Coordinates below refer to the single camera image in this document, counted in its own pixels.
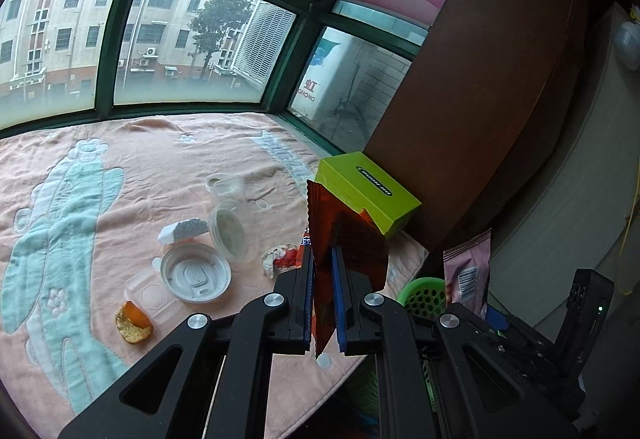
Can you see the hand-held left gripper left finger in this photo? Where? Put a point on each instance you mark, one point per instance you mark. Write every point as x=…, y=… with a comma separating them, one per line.
x=309, y=304

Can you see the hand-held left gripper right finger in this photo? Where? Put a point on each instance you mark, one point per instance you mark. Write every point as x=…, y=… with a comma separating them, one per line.
x=340, y=304

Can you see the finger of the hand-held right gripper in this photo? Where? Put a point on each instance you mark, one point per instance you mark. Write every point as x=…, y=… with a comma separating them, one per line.
x=494, y=317

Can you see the orange-red snack wrapper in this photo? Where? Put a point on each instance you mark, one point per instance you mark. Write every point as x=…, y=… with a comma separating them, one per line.
x=360, y=254

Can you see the pink snack wrapper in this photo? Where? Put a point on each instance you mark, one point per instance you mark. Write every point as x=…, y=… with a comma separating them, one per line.
x=465, y=269

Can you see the green plastic basket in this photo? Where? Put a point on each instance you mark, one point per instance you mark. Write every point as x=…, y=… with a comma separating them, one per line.
x=425, y=294

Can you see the white round plastic lid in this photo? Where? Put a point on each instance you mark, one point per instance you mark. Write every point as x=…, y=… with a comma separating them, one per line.
x=195, y=274

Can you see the crumpled white red wrapper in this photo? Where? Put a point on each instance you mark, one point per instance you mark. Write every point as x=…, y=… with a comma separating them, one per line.
x=277, y=261

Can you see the clear round plastic container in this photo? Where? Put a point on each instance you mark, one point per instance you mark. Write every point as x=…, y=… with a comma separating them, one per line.
x=232, y=231

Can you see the lime green cardboard box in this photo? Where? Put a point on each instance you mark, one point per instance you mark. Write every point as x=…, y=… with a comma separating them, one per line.
x=370, y=189

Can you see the small clear plastic cup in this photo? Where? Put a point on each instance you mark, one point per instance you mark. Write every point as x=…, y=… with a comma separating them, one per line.
x=225, y=189

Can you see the white grey dotted packet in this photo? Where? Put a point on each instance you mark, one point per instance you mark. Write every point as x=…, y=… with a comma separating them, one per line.
x=185, y=230

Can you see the clear plastic tray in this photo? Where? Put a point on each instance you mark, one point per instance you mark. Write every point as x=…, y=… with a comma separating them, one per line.
x=145, y=291

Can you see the orange peel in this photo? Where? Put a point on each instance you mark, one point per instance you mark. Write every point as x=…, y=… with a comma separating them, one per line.
x=132, y=321

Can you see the pink printed blanket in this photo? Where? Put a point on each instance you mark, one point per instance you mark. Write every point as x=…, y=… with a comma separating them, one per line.
x=150, y=169

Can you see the white outdoor air conditioner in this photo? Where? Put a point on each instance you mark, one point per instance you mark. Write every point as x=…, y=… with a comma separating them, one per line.
x=325, y=84

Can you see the brown wooden cabinet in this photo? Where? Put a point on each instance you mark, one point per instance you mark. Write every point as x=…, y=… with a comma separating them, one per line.
x=475, y=94

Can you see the white louvred panel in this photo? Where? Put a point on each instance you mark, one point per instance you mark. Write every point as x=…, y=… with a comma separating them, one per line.
x=262, y=41

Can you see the beige apartment building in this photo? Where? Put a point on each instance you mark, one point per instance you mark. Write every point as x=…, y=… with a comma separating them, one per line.
x=55, y=19

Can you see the dark green window frame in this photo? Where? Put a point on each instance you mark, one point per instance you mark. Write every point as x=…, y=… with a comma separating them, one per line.
x=107, y=44

